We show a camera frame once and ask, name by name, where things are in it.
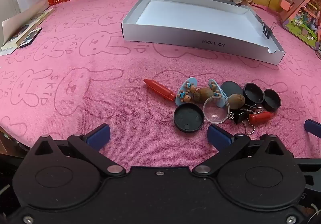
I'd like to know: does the black round cap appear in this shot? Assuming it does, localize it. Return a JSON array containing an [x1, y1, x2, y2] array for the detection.
[[262, 89, 282, 112], [243, 83, 265, 105]]

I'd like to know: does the thin black disc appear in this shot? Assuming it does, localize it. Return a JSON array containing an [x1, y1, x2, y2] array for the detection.
[[220, 81, 244, 98]]

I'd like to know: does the wide black lid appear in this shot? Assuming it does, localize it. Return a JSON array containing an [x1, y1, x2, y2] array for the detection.
[[174, 103, 204, 133]]

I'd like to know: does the black flat device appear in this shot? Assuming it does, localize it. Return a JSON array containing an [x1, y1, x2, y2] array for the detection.
[[18, 27, 43, 49]]

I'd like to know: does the brown acorn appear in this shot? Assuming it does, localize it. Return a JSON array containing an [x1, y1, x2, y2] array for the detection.
[[193, 88, 215, 103], [227, 94, 245, 110]]

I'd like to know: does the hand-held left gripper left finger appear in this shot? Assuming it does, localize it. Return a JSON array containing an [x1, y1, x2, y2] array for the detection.
[[30, 124, 126, 177]]

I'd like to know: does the grey cardboard box tray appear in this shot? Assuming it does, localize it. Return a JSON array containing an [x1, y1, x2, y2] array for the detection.
[[122, 0, 286, 65]]

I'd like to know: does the black binder clip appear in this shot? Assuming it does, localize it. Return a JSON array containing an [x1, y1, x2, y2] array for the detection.
[[233, 104, 264, 135], [262, 20, 277, 39]]

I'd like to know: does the pink cardboard toy house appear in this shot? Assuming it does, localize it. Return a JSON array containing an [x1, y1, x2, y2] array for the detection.
[[279, 0, 321, 51]]

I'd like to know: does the pink rabbit print blanket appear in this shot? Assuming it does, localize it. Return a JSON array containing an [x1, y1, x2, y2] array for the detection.
[[0, 0, 321, 164]]

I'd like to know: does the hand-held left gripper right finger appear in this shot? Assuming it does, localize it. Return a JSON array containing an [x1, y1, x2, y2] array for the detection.
[[192, 124, 294, 177]]

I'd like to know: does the blue bear hair clip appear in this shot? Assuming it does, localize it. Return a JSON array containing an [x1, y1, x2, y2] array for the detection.
[[176, 77, 198, 106], [208, 79, 228, 108]]

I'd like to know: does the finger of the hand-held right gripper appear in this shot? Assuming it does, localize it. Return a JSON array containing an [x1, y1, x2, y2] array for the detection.
[[304, 119, 321, 138]]

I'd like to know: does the red plastic crayon piece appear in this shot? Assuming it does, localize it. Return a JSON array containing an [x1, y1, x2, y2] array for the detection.
[[143, 78, 177, 101], [248, 111, 274, 125]]

